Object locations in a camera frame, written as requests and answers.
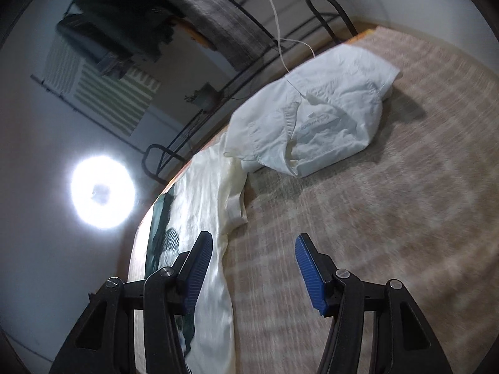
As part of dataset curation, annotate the green white tree print shirt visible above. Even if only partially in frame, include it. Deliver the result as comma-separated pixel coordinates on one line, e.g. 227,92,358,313
145,133,247,373

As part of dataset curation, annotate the green striped wall hanging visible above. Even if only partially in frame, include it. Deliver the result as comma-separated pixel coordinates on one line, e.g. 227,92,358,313
41,36,161,137

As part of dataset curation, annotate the crumpled white garment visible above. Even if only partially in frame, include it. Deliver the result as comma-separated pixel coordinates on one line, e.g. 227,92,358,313
224,44,402,177

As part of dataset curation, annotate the hanging dark green shirt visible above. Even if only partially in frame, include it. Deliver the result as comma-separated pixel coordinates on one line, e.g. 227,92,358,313
57,0,184,63

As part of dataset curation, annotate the small potted plant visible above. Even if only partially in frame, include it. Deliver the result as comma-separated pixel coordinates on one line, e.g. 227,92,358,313
184,83,220,112

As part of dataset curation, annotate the black metal clothes rack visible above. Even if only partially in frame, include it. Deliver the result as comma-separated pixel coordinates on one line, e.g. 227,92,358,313
30,0,358,186

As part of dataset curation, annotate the bright ring light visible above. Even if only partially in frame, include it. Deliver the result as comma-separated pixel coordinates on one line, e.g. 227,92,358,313
70,156,136,231

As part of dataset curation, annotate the hanging blue denim jacket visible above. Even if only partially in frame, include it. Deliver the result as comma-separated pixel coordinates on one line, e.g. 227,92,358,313
93,52,133,79

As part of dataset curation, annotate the beige plaid bed cover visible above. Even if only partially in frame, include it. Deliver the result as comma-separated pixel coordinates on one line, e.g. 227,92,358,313
223,27,498,373

